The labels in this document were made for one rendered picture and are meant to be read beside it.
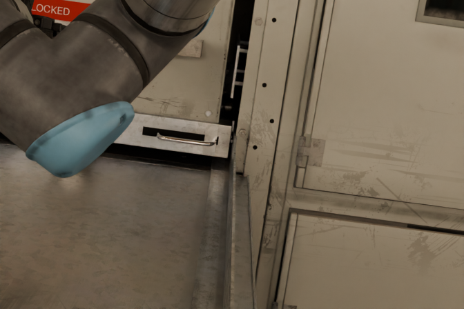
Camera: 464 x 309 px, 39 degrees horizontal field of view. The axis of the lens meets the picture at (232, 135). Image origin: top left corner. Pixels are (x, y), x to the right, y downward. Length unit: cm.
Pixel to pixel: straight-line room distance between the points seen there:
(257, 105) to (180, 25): 56
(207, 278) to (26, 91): 30
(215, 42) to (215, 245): 44
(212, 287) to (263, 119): 47
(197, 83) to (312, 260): 37
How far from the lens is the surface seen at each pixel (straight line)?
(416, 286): 125
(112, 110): 56
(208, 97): 117
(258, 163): 115
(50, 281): 72
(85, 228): 85
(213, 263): 78
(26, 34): 58
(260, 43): 111
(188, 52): 112
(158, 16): 57
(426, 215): 122
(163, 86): 117
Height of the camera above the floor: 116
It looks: 13 degrees down
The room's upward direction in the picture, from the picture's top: 8 degrees clockwise
